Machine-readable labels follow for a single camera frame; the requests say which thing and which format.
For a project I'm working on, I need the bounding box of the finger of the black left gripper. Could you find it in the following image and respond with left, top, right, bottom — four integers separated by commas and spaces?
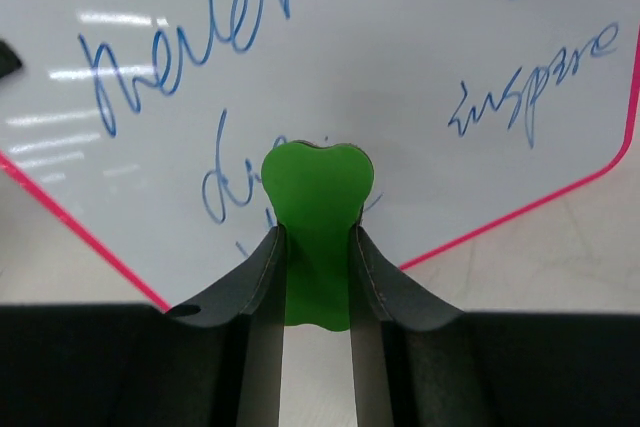
0, 39, 23, 79

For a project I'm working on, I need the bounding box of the green bone-shaped eraser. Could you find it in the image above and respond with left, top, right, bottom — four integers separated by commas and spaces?
261, 141, 374, 332

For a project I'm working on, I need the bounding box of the pink framed whiteboard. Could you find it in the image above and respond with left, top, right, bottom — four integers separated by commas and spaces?
1, 0, 639, 306

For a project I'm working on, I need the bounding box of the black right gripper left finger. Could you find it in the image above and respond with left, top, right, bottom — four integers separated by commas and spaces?
1, 227, 285, 426

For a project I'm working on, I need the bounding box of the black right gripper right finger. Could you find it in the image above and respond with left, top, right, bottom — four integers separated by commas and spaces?
348, 227, 639, 426

